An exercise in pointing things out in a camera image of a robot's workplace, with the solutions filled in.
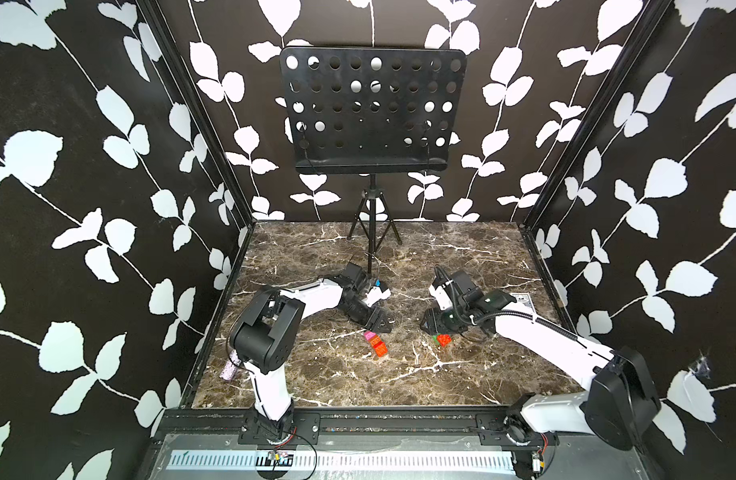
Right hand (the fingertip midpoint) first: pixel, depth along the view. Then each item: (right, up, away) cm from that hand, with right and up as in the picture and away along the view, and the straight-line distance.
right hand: (424, 321), depth 82 cm
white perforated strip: (-43, -32, -9) cm, 55 cm away
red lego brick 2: (+6, -6, +4) cm, 10 cm away
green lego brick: (+4, -7, +7) cm, 10 cm away
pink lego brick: (-16, -6, +6) cm, 18 cm away
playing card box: (+36, +4, +16) cm, 40 cm away
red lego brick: (-12, -9, +4) cm, 16 cm away
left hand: (-11, -2, +6) cm, 13 cm away
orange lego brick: (-14, -7, +5) cm, 16 cm away
